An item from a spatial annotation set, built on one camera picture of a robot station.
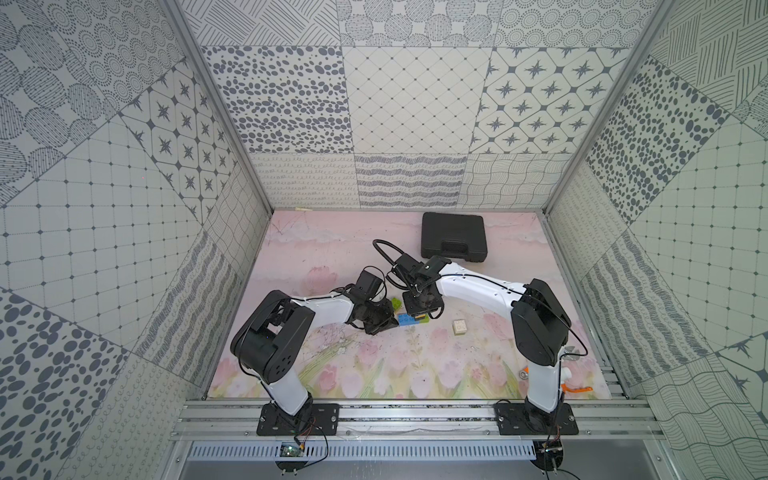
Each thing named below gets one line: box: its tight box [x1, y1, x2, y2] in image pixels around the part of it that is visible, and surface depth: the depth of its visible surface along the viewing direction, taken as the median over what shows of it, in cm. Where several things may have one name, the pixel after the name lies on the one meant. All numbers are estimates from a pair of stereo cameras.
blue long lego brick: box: [398, 313, 420, 326], surface depth 92 cm
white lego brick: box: [453, 320, 467, 336], surface depth 89 cm
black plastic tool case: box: [420, 212, 488, 262], surface depth 112 cm
